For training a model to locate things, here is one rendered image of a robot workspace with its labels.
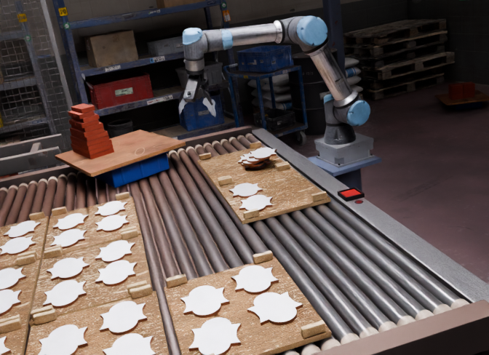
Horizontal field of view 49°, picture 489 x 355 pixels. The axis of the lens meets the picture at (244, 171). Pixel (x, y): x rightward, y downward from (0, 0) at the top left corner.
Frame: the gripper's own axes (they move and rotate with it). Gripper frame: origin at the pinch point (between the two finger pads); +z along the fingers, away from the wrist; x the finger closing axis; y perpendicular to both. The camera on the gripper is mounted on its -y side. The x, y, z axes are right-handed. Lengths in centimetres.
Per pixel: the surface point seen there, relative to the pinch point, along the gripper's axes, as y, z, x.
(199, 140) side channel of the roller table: 64, 47, 22
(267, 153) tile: 18.2, 24.7, -25.8
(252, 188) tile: -11.2, 24.9, -25.2
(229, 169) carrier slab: 15.8, 33.8, -8.3
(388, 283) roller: -75, 7, -78
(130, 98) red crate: 324, 150, 193
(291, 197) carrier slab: -19, 22, -42
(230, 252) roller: -59, 18, -28
